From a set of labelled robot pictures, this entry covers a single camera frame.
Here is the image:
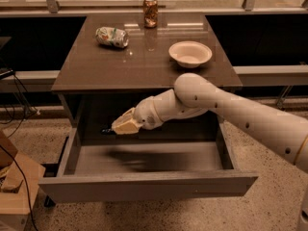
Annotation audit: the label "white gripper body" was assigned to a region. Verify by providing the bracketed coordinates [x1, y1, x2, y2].
[133, 96, 163, 130]

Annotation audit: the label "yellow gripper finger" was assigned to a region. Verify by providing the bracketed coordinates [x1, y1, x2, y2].
[112, 119, 141, 135]
[112, 108, 135, 126]

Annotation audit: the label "dark blue rxbar wrapper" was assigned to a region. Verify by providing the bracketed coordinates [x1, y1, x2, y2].
[100, 128, 115, 135]

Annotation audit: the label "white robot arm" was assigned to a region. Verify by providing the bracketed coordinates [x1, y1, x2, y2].
[112, 73, 308, 172]

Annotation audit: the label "open grey top drawer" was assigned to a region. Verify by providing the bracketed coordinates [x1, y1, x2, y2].
[38, 93, 259, 205]

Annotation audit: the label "white paper bowl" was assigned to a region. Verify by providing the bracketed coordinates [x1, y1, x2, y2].
[168, 41, 213, 68]

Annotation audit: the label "upright orange soda can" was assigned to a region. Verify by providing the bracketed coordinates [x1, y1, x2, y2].
[143, 0, 158, 28]

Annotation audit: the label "cardboard box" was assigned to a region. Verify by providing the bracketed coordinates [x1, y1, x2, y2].
[0, 132, 45, 231]

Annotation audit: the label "black cables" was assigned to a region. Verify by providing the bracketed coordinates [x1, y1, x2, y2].
[0, 58, 41, 231]

